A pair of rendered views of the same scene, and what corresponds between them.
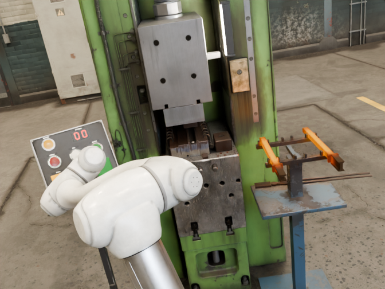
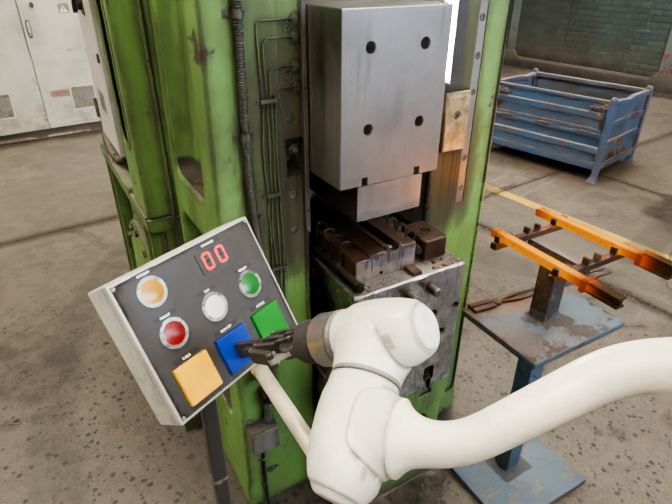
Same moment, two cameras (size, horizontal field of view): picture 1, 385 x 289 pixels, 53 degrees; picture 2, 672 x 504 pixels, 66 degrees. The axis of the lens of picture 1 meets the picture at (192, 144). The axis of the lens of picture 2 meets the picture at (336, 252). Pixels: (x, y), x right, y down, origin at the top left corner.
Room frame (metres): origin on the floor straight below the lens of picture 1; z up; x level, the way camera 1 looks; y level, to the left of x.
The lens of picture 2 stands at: (0.84, 0.75, 1.68)
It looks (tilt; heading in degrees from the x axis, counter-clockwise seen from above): 29 degrees down; 330
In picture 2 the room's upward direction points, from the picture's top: straight up
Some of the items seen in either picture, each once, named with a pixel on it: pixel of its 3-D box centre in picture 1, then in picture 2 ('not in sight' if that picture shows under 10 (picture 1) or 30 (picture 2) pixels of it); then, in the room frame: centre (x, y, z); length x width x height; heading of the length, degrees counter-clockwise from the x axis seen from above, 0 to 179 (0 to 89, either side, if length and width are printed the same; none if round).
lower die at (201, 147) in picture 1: (187, 135); (346, 230); (2.04, 0.02, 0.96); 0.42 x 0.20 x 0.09; 0
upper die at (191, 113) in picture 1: (182, 103); (347, 172); (2.04, 0.02, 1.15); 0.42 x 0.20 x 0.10; 0
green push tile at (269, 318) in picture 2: (103, 167); (269, 323); (1.67, 0.43, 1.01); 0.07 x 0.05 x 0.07; 115
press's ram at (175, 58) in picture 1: (183, 57); (362, 82); (2.04, -0.02, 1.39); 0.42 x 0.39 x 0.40; 0
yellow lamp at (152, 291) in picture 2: (48, 144); (152, 291); (1.67, 0.65, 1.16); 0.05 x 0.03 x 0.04; 90
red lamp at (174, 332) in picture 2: (54, 161); (174, 332); (1.63, 0.63, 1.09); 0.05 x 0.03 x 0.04; 90
